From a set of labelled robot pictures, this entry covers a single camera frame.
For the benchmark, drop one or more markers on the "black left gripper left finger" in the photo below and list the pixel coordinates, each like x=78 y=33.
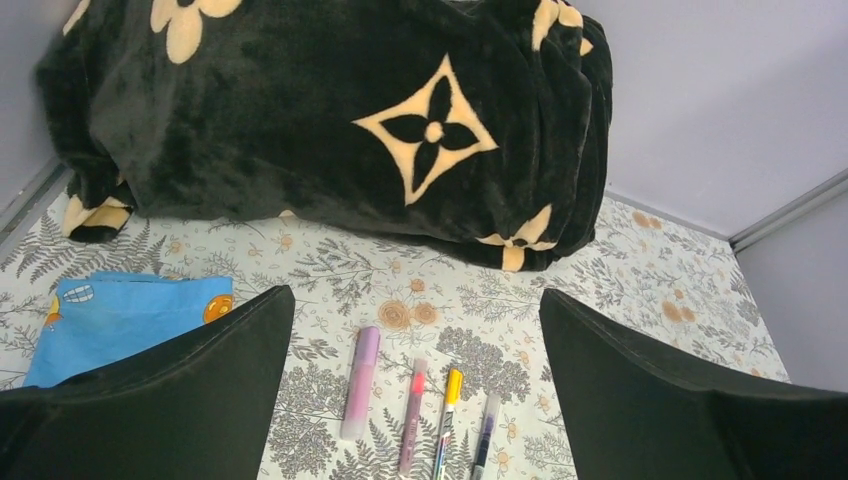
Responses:
x=198 y=406

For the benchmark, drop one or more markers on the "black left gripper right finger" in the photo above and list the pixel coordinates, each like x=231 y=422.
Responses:
x=637 y=408

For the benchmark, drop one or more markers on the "clear pen cap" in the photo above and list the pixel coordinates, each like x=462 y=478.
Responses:
x=491 y=413

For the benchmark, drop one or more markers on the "dark purple pen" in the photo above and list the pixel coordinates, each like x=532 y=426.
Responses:
x=482 y=451

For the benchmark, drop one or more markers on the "pink highlighter pen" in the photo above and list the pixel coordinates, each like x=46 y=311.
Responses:
x=357 y=405

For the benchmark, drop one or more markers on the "purple highlighter cap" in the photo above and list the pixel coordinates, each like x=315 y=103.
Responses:
x=367 y=347

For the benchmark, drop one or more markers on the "blue cartoon cloth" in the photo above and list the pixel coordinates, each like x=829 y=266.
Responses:
x=109 y=316

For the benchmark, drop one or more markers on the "black floral plush blanket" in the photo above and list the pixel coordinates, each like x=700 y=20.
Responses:
x=477 y=127

